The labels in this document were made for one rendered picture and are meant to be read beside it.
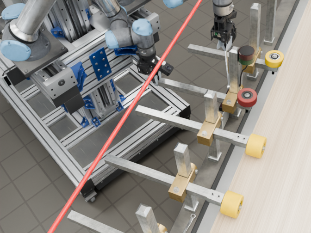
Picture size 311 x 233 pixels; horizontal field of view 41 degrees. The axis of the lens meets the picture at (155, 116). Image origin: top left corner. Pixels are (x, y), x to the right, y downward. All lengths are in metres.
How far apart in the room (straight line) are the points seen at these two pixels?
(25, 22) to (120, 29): 0.37
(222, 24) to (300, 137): 0.52
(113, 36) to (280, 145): 0.78
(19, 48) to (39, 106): 1.25
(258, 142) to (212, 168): 0.34
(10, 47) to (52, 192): 1.27
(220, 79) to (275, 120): 1.42
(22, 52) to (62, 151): 1.03
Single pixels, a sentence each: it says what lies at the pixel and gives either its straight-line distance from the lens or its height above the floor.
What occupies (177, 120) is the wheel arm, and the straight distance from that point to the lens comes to 1.62.
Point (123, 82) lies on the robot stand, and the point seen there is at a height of 0.21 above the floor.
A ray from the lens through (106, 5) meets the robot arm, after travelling 1.77.
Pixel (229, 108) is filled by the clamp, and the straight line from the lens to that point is 1.78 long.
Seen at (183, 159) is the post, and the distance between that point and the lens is 1.36.
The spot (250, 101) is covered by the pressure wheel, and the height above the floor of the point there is 0.91.
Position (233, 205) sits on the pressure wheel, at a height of 0.98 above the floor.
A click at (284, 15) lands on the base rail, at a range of 2.46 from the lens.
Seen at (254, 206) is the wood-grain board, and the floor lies 0.90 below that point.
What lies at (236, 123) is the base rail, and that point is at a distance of 1.92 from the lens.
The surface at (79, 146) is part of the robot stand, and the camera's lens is 2.61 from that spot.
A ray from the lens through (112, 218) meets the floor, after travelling 2.54.
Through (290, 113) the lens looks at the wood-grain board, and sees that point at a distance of 1.71.
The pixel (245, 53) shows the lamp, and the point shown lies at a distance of 1.63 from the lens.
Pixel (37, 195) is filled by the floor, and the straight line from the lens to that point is 2.79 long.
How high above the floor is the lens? 2.23
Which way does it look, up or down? 50 degrees down
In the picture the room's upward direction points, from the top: 14 degrees counter-clockwise
